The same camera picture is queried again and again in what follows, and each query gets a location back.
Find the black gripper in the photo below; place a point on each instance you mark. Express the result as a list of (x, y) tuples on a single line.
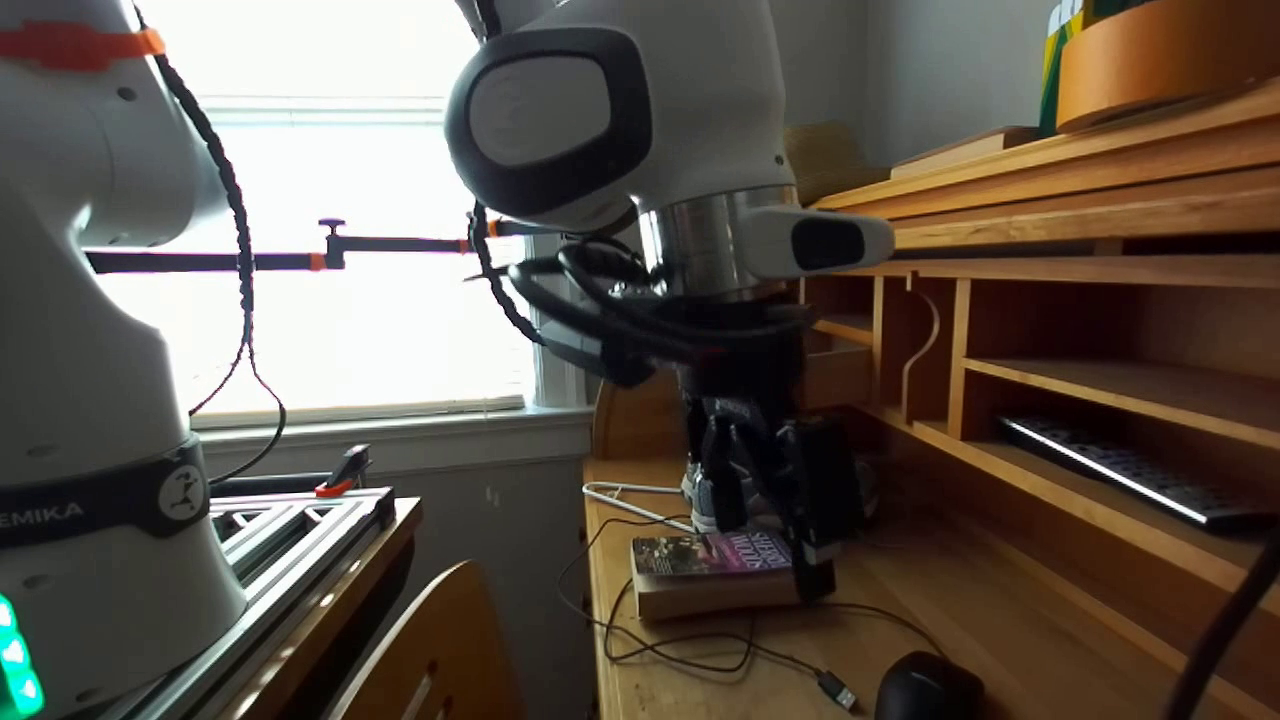
[(744, 415)]

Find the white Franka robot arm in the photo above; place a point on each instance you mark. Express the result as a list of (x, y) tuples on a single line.
[(83, 403)]

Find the wooden desk drawer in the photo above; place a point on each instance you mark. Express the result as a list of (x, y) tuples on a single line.
[(842, 380)]

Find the purple paperback book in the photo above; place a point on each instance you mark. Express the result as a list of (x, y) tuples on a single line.
[(714, 567)]

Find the black computer mouse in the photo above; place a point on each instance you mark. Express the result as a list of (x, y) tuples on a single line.
[(927, 690)]

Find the wooden chair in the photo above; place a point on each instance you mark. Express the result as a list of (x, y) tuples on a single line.
[(442, 655)]

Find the bright window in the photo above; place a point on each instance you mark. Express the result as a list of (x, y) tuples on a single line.
[(360, 172)]

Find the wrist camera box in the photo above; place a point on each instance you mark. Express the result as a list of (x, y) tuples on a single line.
[(821, 240)]

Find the aluminium robot stand frame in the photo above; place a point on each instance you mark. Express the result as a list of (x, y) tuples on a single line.
[(292, 560)]

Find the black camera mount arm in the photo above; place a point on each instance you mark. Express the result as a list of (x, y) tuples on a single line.
[(265, 258)]

